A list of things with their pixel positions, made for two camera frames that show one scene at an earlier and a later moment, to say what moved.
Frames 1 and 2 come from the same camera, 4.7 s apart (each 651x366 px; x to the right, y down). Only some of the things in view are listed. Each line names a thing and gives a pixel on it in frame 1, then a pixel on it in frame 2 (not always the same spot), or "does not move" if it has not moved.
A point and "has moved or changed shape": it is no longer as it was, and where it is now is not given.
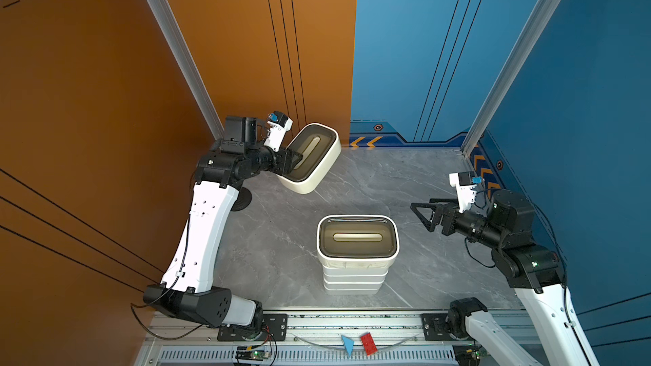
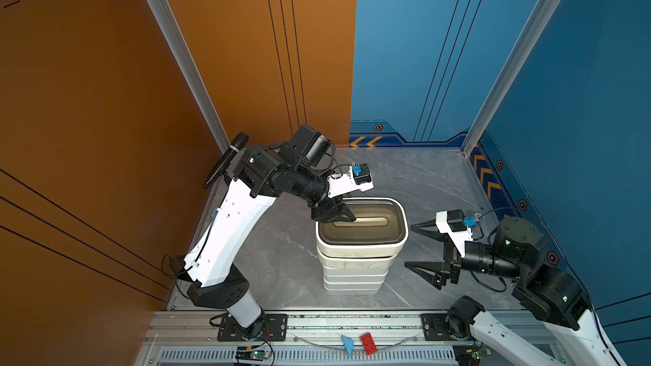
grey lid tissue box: [354, 286] does not move
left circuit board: [252, 352] does not move
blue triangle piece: [348, 345] does not move
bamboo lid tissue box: [351, 291] does not move
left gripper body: [280, 162] to [325, 210]
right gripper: [448, 212] to [451, 255]
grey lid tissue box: [354, 280] does not move
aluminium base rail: [317, 338] does not move
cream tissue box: [320, 146] has moved or changed shape
